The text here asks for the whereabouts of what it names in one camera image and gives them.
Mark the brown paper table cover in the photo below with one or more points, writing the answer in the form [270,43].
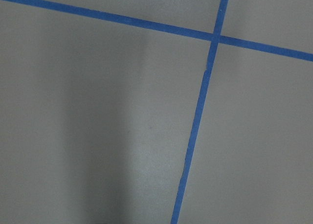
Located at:
[156,111]

